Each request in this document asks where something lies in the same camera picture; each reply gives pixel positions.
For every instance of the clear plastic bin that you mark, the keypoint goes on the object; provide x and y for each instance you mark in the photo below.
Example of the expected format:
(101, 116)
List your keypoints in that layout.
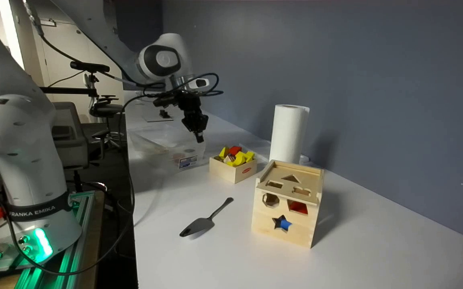
(169, 145)

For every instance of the yellow toy block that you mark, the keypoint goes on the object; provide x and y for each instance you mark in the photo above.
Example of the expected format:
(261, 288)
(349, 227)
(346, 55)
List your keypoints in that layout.
(243, 158)
(222, 155)

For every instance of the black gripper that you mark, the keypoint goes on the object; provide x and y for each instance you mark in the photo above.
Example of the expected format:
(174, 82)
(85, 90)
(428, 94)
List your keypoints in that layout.
(188, 105)

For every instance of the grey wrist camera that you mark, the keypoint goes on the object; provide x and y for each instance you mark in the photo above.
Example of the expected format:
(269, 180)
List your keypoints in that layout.
(201, 82)

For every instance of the red toy block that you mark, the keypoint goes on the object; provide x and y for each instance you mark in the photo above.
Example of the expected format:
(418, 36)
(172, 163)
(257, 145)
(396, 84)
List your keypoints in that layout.
(233, 151)

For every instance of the black stool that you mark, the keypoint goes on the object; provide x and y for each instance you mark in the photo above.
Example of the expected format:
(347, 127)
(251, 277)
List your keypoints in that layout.
(105, 113)

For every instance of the red block inside sorter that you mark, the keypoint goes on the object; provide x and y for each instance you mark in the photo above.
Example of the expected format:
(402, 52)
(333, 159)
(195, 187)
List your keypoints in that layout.
(298, 208)

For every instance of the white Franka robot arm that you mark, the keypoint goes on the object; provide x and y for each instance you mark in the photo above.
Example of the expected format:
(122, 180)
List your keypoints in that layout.
(19, 134)

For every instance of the wooden shape sorter cube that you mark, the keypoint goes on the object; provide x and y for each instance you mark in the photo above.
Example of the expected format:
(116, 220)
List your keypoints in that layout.
(288, 203)

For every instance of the wooden tray of blocks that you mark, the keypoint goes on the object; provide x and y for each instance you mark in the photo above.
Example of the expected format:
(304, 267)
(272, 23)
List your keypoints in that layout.
(233, 169)

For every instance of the black camera on stand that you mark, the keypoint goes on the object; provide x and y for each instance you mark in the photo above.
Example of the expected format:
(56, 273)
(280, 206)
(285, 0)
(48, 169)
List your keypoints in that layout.
(89, 66)

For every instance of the green lit robot base table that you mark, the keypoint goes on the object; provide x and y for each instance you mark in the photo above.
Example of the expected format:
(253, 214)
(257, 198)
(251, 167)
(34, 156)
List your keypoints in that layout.
(76, 246)

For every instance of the blue star block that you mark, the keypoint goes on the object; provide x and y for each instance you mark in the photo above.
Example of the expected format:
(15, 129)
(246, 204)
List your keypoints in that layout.
(281, 222)

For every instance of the white paper towel roll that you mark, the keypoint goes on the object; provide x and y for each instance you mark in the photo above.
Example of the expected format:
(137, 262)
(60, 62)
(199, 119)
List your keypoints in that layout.
(289, 134)

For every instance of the small black object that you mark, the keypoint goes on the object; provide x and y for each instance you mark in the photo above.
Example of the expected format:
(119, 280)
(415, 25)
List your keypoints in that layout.
(164, 114)

